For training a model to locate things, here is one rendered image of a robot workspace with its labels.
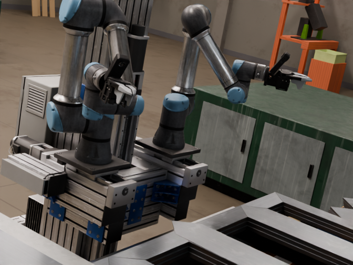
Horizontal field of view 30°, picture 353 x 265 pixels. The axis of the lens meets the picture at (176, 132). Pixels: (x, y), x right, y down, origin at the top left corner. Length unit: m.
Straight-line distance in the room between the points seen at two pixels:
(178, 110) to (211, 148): 2.71
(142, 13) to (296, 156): 2.64
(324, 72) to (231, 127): 6.37
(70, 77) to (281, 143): 3.01
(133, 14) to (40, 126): 0.66
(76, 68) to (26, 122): 0.66
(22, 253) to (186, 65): 1.55
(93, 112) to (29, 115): 0.83
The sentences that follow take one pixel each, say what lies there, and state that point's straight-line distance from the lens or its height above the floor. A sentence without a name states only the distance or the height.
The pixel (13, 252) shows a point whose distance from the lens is 1.78.
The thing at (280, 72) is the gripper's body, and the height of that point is 1.46.
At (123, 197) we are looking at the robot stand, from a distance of 2.61.
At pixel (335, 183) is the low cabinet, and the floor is 0.46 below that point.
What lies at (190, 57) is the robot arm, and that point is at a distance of 3.07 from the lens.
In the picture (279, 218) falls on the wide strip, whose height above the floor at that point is 0.87.
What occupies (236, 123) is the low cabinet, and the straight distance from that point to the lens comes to 5.49.
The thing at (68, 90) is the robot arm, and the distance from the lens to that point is 2.54.
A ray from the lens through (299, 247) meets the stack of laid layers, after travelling 2.79.
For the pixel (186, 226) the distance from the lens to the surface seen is 2.64.
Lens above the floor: 1.88
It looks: 15 degrees down
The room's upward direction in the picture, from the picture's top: 11 degrees clockwise
